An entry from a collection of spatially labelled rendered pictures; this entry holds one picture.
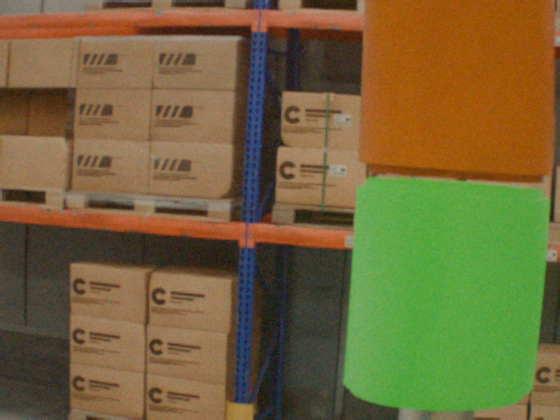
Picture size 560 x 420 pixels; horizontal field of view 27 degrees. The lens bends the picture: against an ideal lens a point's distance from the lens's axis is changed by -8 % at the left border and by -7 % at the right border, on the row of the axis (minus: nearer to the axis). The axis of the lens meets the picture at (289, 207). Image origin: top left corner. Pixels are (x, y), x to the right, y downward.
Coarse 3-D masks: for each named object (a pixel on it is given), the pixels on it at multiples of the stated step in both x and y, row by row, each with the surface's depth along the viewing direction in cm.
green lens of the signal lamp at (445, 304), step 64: (384, 192) 29; (448, 192) 28; (512, 192) 28; (384, 256) 29; (448, 256) 28; (512, 256) 28; (384, 320) 29; (448, 320) 28; (512, 320) 28; (384, 384) 29; (448, 384) 28; (512, 384) 29
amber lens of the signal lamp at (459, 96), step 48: (384, 0) 29; (432, 0) 28; (480, 0) 27; (528, 0) 28; (384, 48) 29; (432, 48) 28; (480, 48) 28; (528, 48) 28; (384, 96) 29; (432, 96) 28; (480, 96) 28; (528, 96) 28; (384, 144) 29; (432, 144) 28; (480, 144) 28; (528, 144) 28
